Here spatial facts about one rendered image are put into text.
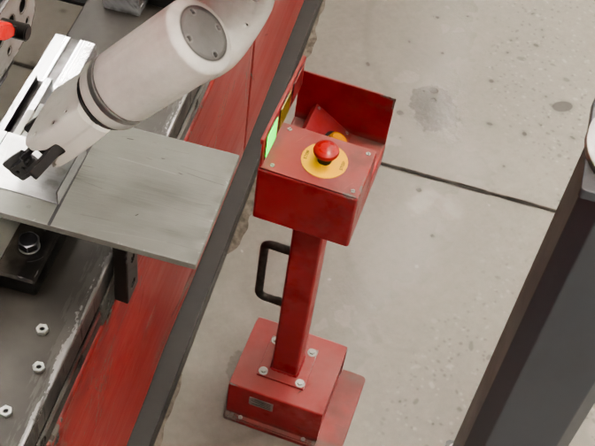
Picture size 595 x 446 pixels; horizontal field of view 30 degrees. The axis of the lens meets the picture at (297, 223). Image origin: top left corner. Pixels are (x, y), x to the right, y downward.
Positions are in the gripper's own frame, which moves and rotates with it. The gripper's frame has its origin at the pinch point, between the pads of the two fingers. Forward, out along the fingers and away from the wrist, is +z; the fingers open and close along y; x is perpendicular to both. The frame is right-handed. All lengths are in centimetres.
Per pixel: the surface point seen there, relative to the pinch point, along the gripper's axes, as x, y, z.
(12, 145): -0.7, -2.3, 4.9
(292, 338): 74, -35, 40
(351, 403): 100, -39, 50
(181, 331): 68, -43, 72
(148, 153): 11.5, -6.7, -5.1
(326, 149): 38, -33, -3
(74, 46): 0.7, -24.9, 8.3
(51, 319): 15.1, 12.1, 8.3
